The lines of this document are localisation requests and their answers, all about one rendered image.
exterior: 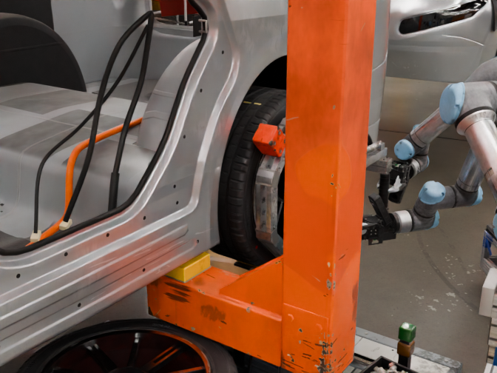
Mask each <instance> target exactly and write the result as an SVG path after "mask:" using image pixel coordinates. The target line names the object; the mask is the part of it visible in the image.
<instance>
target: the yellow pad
mask: <svg viewBox="0 0 497 373"><path fill-rule="evenodd" d="M209 268H211V265H210V254H209V253H206V252H204V253H202V254H201V255H198V256H197V257H196V258H193V259H191V260H190V261H188V262H186V263H185V264H183V265H182V266H179V267H178V268H176V269H174V270H172V271H171V272H169V273H167V274H166V275H164V276H166V277H168V278H171V279H174V280H177V281H180V282H182V283H186V282H188V281H189V280H191V279H192V278H195V277H196V276H198V275H199V274H201V273H202V272H205V271H206V270H207V269H209Z"/></svg>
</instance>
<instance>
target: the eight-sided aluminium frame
mask: <svg viewBox="0 0 497 373"><path fill-rule="evenodd" d="M279 128H280V129H281V130H282V132H283V133H284V135H285V118H283V119H282V121H281V123H280V124H279ZM284 166H285V149H284V151H283V153H282V155H281V157H280V158H278V157H274V156H270V155H266V156H265V158H264V159H263V162H262V164H261V166H260V167H259V169H258V172H257V178H256V182H255V183H256V184H257V191H256V229H255V231H256V238H257V239H258V241H260V242H261V243H262V244H263V245H264V246H265V247H266V248H267V249H268V250H269V251H270V252H271V253H272V254H273V255H274V256H275V257H276V258H278V257H279V256H281V255H283V239H282V238H281V237H280V236H279V235H278V234H277V187H278V180H279V176H280V174H281V172H282V170H283V167H284Z"/></svg>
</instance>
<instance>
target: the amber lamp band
mask: <svg viewBox="0 0 497 373"><path fill-rule="evenodd" d="M414 346H415V341H414V340H413V342H412V343H411V344H410V345H407V344H404V343H400V341H399V342H398V343H397V351H396V353H397V354H400V355H402V356H405V357H410V356H411V355H412V354H413V353H414Z"/></svg>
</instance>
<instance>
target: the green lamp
mask: <svg viewBox="0 0 497 373"><path fill-rule="evenodd" d="M415 336H416V326H415V325H413V324H410V323H406V322H404V323H403V324H402V325H401V326H400V327H399V334H398V338H399V339H400V340H403V341H406V342H409V343H410V342H412V340H413V339H414V338H415Z"/></svg>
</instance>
